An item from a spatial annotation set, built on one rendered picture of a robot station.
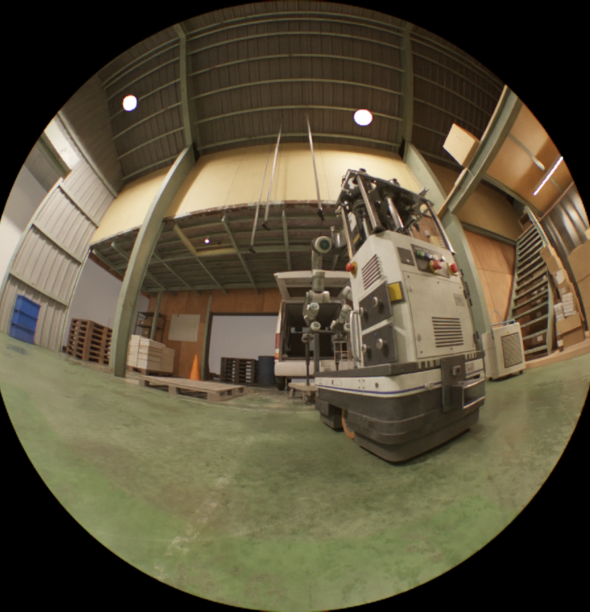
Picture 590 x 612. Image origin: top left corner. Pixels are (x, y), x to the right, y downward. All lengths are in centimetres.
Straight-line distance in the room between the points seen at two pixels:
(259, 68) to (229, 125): 179
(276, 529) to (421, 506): 29
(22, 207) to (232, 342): 921
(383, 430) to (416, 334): 30
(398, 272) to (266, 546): 77
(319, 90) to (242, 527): 612
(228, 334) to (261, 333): 135
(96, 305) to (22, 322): 443
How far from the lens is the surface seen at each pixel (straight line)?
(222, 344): 802
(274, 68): 604
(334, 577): 37
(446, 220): 414
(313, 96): 578
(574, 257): 335
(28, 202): 809
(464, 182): 382
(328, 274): 288
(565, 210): 591
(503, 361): 235
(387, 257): 72
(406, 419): 61
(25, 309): 510
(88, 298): 852
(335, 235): 148
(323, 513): 49
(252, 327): 778
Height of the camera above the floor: 31
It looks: 20 degrees up
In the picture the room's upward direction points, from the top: straight up
